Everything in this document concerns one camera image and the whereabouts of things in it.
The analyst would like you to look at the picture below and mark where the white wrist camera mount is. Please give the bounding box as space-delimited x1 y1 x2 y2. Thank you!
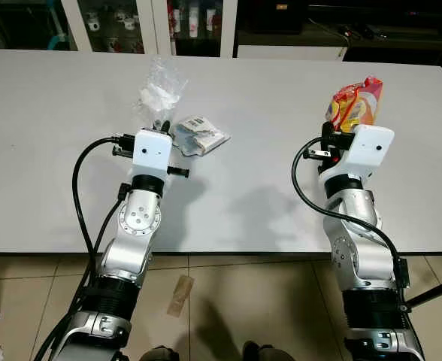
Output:
322 125 395 183
132 129 173 180

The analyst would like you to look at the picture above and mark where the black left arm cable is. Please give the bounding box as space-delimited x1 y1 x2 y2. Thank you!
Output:
33 135 136 361

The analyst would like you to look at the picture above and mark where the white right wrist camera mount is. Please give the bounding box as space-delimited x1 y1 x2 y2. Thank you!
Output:
322 125 395 183

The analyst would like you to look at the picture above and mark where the white folding table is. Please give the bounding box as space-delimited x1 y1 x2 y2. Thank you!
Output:
0 49 442 320

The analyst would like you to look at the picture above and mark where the clear plastic bag with tissue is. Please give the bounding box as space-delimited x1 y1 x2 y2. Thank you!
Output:
135 56 188 129

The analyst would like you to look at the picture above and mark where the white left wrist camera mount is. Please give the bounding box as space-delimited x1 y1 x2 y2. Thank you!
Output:
132 129 173 180

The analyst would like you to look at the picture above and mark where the orange snack bag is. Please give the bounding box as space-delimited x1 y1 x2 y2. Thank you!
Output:
326 75 384 132

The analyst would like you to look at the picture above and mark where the white glass-door cabinet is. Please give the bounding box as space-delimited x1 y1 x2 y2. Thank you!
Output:
59 0 237 57

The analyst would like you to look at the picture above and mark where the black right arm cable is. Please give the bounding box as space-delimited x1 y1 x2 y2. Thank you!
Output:
291 137 410 290

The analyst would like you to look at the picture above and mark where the white barcode plastic package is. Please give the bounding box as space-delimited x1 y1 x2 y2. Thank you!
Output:
172 115 231 157

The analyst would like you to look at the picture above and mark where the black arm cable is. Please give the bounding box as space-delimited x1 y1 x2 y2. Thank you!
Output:
291 137 410 290
33 135 136 361

